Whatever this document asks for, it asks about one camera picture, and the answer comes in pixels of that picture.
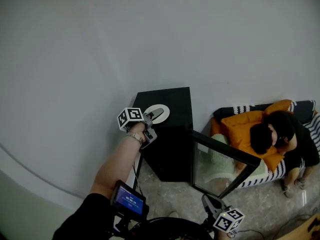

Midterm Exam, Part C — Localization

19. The white round plate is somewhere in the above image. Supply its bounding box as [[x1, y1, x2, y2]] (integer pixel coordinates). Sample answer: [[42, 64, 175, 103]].
[[144, 103, 171, 125]]

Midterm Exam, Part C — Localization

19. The black white striped sofa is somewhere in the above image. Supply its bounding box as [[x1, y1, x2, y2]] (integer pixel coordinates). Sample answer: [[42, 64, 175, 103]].
[[212, 99, 320, 189]]

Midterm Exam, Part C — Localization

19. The person's black shirt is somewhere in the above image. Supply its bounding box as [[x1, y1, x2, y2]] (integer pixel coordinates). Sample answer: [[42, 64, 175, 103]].
[[52, 193, 213, 240]]

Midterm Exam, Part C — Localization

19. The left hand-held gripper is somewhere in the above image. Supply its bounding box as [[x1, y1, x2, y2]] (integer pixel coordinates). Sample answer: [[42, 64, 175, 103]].
[[116, 106, 165, 150]]

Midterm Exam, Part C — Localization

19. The metal wrist watch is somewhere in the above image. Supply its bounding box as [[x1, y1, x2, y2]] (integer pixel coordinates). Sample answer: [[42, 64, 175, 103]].
[[125, 131, 145, 145]]

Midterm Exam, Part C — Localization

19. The person's left forearm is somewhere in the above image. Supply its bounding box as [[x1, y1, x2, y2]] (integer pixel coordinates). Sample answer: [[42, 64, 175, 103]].
[[89, 133, 143, 200]]

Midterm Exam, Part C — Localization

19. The small monitor with blue screen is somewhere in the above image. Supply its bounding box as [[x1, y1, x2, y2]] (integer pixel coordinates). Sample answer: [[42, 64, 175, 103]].
[[110, 179, 150, 221]]

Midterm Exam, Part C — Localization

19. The light green knitted blanket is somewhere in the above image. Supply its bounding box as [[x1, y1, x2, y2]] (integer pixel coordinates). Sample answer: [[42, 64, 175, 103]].
[[199, 133, 268, 184]]

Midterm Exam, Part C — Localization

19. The wooden table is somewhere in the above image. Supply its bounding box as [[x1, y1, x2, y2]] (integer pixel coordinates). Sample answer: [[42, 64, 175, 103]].
[[274, 212, 320, 240]]

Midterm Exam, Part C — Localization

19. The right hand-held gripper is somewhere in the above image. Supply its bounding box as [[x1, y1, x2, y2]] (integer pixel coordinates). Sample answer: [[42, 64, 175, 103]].
[[201, 194, 246, 234]]

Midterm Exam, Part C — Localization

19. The person's left hand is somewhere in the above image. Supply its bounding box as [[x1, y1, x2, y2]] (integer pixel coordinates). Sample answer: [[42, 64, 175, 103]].
[[128, 122, 147, 138]]

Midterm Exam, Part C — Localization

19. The orange puffy pillow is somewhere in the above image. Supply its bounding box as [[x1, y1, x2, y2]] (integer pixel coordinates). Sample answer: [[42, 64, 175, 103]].
[[211, 99, 293, 174]]

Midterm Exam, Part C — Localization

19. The glass cabinet door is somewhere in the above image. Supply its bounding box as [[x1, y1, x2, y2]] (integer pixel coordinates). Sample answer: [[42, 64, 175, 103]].
[[186, 130, 262, 200]]

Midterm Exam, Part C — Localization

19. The black cabinet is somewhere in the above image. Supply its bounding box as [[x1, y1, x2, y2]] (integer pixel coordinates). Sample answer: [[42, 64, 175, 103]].
[[131, 86, 195, 183]]

